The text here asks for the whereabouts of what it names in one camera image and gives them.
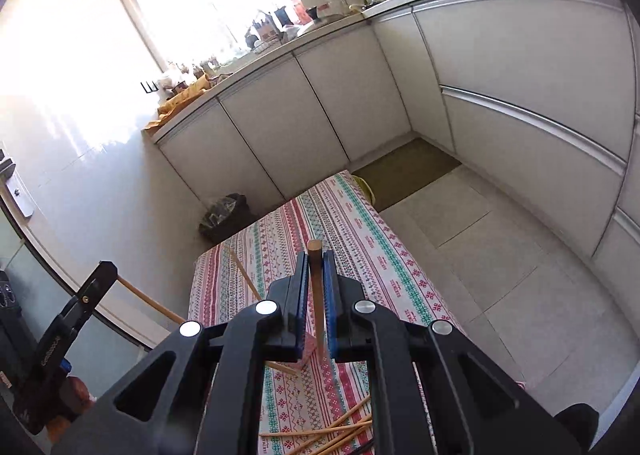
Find white kitchen cabinets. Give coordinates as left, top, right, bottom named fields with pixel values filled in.
left=154, top=0, right=639, bottom=321

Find pink plastic utensil basket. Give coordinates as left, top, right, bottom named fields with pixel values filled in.
left=288, top=331, right=321, bottom=371

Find bamboo chopstick lying apart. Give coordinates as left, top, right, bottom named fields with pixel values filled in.
left=311, top=423, right=370, bottom=455

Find door handle plate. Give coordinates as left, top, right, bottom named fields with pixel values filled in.
left=0, top=150, right=35, bottom=219

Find person's left hand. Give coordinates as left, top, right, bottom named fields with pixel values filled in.
left=46, top=359, right=96, bottom=444

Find black trash bin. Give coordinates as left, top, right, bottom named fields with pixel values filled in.
left=198, top=193, right=257, bottom=244

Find brown floor mat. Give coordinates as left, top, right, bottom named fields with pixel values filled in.
left=352, top=139, right=460, bottom=212

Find yellow cloth on counter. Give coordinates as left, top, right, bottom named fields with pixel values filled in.
left=143, top=75, right=213, bottom=134

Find patterned striped tablecloth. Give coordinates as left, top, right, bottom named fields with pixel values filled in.
left=189, top=172, right=462, bottom=454

